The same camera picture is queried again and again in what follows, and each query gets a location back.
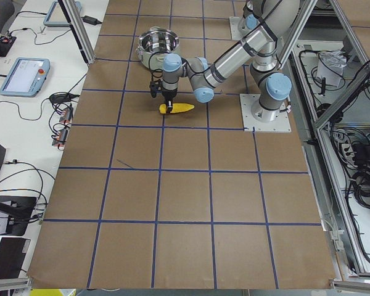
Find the pale green electric pot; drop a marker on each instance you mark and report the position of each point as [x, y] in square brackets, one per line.
[155, 44]

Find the black power adapter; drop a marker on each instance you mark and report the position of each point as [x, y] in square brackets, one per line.
[91, 20]

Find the far teach pendant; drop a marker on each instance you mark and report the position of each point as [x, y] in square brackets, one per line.
[55, 17]

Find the teach pendant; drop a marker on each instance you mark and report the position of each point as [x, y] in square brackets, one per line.
[55, 17]
[26, 77]

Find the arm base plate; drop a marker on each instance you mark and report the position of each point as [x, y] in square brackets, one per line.
[238, 28]
[257, 119]

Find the yellow corn cob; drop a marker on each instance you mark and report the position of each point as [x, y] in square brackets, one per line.
[177, 108]

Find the near teach pendant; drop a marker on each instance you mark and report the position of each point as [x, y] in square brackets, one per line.
[26, 77]

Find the aluminium frame post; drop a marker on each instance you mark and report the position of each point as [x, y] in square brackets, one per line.
[75, 23]

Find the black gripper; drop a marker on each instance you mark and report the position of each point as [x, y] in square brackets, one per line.
[168, 94]

